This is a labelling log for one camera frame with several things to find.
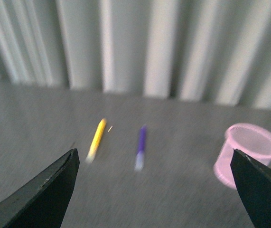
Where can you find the purple highlighter pen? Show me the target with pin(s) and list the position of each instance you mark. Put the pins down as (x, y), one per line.
(139, 162)

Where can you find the grey pleated curtain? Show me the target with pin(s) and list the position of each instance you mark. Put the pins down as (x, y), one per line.
(216, 51)

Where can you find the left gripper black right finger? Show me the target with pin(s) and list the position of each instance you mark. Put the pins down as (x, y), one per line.
(253, 183)

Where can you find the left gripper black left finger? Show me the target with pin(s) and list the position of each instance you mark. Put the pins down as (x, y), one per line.
(43, 201)

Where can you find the yellow highlighter pen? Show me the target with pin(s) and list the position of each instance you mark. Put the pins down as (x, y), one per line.
(96, 141)

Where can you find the pink mesh pen cup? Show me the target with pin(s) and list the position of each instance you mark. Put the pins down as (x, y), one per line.
(249, 138)

